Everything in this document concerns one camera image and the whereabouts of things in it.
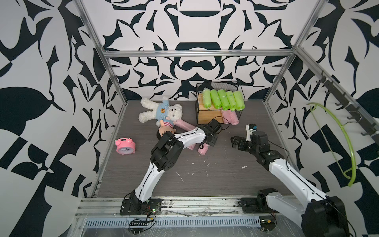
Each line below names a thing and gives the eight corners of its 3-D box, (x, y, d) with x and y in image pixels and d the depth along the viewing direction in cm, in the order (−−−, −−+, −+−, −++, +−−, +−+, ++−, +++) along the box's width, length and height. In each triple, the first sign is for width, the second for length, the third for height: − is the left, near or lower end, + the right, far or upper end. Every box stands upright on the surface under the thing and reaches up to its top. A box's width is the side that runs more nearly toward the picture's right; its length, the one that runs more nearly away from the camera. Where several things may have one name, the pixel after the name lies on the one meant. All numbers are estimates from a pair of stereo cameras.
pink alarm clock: (120, 155, 93) (113, 146, 84) (122, 147, 96) (116, 138, 87) (135, 155, 93) (129, 146, 84) (137, 147, 96) (131, 138, 87)
